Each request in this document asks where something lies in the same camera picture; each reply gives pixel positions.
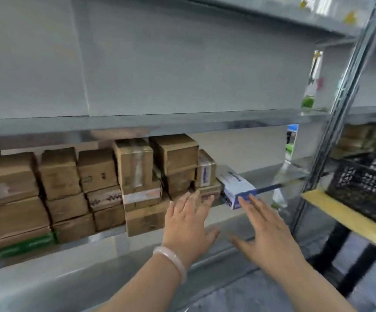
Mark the person's left hand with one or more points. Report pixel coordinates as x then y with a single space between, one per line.
188 237

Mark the person's right hand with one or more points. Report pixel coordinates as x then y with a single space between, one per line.
272 240

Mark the white blue box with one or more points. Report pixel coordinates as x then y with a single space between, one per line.
236 188

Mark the black plastic crate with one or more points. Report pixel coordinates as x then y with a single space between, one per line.
354 185

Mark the stack of cardboard boxes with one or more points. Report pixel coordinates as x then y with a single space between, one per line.
61 175
354 139

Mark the person's right forearm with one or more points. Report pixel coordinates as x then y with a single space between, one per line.
311 292

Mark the person's left forearm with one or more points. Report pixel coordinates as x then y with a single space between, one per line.
142 289

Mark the metal shelving rack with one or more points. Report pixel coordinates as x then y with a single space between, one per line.
142 121

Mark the yellow wooden table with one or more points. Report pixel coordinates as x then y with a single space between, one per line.
337 211

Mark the green packet pile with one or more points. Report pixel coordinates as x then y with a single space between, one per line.
307 102

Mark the pink sticky note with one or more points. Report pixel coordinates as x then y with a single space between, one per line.
320 84

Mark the white foam board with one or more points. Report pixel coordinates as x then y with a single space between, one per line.
191 61
28 61
370 77

